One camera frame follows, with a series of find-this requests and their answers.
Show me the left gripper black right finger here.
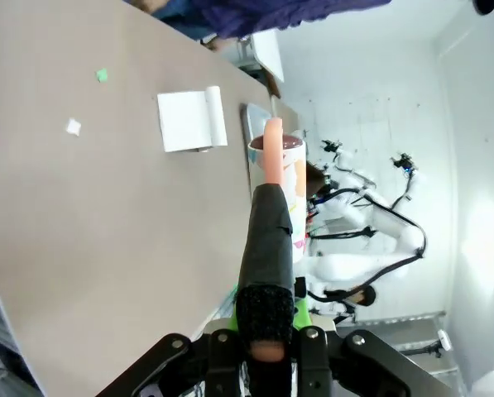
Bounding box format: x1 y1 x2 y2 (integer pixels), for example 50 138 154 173
290 298 454 397

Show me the pink handled lint roller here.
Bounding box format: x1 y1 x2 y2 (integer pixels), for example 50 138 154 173
237 117 308 397

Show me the white lint roller stand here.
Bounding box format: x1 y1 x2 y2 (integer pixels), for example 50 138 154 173
156 84 229 155

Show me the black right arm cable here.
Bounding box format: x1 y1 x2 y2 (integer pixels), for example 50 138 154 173
308 194 429 307

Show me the purple jacket torso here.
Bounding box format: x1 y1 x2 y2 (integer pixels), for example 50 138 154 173
151 0 393 41

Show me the metal baking tray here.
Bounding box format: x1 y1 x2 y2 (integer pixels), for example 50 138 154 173
239 102 277 195

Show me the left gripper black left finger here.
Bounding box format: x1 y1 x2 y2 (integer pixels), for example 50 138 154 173
93 289 250 397

